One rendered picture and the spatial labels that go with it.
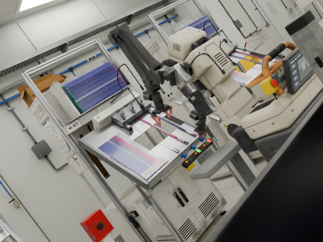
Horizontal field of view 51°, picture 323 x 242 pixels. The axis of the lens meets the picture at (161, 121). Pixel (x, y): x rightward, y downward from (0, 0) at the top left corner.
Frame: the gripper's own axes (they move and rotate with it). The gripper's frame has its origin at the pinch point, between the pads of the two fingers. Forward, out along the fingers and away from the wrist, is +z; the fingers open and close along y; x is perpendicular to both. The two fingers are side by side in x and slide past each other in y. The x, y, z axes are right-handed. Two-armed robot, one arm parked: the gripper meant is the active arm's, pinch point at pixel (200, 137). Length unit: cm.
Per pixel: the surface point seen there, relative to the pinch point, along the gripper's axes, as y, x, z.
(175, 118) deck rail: -8.2, -30.3, 3.0
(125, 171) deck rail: 60, -21, 2
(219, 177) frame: -10.5, 15.6, 44.2
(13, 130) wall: 53, -212, 77
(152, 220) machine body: 56, 0, 44
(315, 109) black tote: 146, 96, -160
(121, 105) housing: 15, -70, -5
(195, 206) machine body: 18, 13, 56
